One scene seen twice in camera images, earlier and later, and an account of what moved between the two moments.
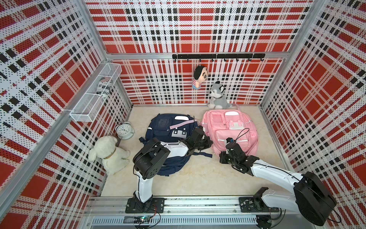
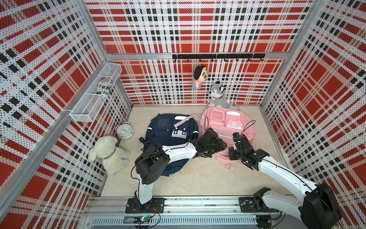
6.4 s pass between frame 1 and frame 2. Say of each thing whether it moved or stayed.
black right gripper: moved
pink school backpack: stayed
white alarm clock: stayed
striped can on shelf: stayed
